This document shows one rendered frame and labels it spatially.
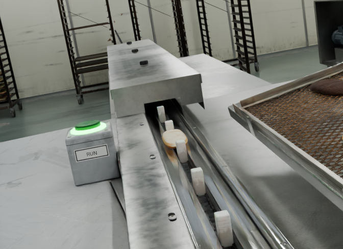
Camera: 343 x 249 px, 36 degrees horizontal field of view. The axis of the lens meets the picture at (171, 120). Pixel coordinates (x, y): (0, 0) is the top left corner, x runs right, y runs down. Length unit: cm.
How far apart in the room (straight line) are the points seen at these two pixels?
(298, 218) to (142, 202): 17
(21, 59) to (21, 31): 38
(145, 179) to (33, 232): 15
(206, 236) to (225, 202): 8
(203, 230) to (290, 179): 21
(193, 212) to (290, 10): 751
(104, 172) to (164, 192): 23
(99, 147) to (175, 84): 29
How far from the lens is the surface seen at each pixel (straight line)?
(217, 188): 62
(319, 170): 51
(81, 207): 73
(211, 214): 58
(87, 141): 80
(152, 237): 50
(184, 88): 105
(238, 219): 54
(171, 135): 84
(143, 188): 63
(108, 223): 66
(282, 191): 67
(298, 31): 808
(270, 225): 49
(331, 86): 76
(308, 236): 56
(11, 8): 767
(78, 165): 81
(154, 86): 104
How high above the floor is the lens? 107
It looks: 13 degrees down
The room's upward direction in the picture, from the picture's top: 10 degrees counter-clockwise
